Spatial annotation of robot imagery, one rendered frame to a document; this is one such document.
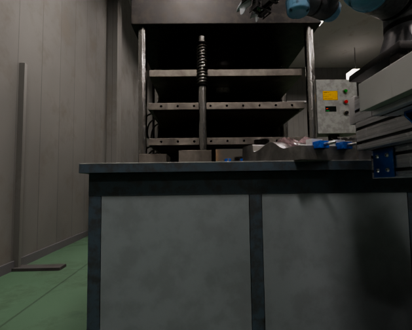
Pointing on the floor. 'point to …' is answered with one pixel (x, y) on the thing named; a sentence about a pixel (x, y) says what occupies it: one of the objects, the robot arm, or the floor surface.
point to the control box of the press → (334, 108)
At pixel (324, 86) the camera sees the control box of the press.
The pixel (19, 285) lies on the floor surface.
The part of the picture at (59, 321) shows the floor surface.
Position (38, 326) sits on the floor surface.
